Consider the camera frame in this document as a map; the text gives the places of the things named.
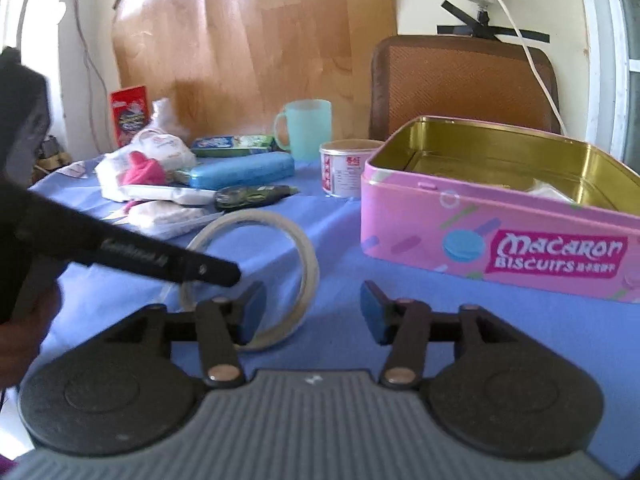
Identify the red snack box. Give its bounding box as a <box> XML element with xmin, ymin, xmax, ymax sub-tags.
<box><xmin>110</xmin><ymin>86</ymin><xmax>151</xmax><ymax>148</ymax></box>

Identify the brown woven chair back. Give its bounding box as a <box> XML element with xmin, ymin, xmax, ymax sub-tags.
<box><xmin>369</xmin><ymin>35</ymin><xmax>561</xmax><ymax>141</ymax></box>

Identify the clear tape roll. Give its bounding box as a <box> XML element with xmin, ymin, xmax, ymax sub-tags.
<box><xmin>188</xmin><ymin>209</ymin><xmax>320</xmax><ymax>351</ymax></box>

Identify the pink macaron biscuit tin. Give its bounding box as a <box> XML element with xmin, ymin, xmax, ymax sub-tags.
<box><xmin>361</xmin><ymin>116</ymin><xmax>639</xmax><ymax>302</ymax></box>

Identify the white power cable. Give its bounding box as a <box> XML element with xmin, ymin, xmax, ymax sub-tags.
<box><xmin>472</xmin><ymin>0</ymin><xmax>569</xmax><ymax>136</ymax></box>

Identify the bag of white beads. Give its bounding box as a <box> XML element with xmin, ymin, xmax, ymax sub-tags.
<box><xmin>104</xmin><ymin>200</ymin><xmax>221</xmax><ymax>240</ymax></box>

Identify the person left hand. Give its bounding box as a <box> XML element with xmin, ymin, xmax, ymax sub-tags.
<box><xmin>0</xmin><ymin>281</ymin><xmax>62</xmax><ymax>390</ymax></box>

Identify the white framed frosted window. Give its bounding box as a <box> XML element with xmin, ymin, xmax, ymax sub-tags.
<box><xmin>582</xmin><ymin>0</ymin><xmax>639</xmax><ymax>169</ymax></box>

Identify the crumpled clear plastic bag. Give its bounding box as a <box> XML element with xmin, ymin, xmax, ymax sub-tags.
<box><xmin>149</xmin><ymin>98</ymin><xmax>190</xmax><ymax>142</ymax></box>

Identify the blue green toothpaste box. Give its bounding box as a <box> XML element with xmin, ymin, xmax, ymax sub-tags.
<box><xmin>191</xmin><ymin>134</ymin><xmax>278</xmax><ymax>158</ymax></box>

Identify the wood-pattern wall sheet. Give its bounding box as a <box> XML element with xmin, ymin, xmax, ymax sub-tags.
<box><xmin>112</xmin><ymin>0</ymin><xmax>397</xmax><ymax>139</ymax></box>

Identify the pink fuzzy cloth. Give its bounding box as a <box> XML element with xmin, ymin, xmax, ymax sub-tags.
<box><xmin>122</xmin><ymin>151</ymin><xmax>167</xmax><ymax>185</ymax></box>

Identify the blue pencil case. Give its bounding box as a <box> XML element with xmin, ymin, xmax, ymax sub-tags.
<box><xmin>171</xmin><ymin>152</ymin><xmax>295</xmax><ymax>191</ymax></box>

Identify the white tissue pack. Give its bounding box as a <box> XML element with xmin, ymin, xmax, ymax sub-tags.
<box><xmin>96</xmin><ymin>128</ymin><xmax>196</xmax><ymax>203</ymax></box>

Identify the blue patterned tablecloth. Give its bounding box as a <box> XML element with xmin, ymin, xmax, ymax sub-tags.
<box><xmin>29</xmin><ymin>158</ymin><xmax>639</xmax><ymax>476</ymax></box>

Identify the teal plastic mug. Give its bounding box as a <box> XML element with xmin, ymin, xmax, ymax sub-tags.
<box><xmin>272</xmin><ymin>100</ymin><xmax>332</xmax><ymax>162</ymax></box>

